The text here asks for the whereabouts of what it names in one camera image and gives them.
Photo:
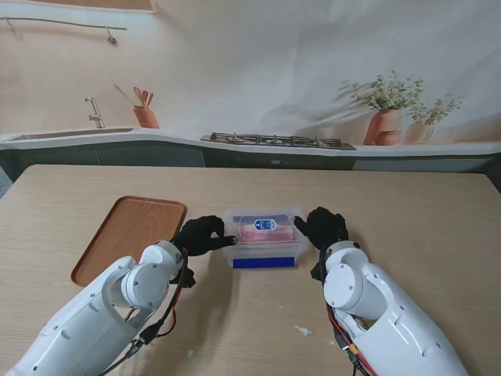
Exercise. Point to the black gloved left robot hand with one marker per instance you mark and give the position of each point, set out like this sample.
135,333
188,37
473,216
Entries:
199,235

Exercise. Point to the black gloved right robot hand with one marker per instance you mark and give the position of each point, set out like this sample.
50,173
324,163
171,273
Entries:
325,229

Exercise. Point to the raw bacon slices stack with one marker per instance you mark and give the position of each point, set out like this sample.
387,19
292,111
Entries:
282,234

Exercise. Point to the clear lid with blue label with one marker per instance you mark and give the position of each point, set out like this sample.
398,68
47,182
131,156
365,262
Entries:
264,224

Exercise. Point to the clear plastic container blue tape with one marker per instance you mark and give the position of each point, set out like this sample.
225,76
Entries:
262,262

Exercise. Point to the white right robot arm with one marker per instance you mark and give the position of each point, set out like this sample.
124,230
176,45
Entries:
372,297

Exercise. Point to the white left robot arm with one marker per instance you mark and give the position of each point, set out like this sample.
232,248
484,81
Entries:
78,325

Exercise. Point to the brown wooden tray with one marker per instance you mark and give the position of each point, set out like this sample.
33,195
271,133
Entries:
129,227

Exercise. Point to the printed kitchen backdrop cloth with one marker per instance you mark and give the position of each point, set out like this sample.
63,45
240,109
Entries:
250,58

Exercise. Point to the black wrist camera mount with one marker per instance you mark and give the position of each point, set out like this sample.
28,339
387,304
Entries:
315,272

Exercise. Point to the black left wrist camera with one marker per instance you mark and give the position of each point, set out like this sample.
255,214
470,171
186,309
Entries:
188,279

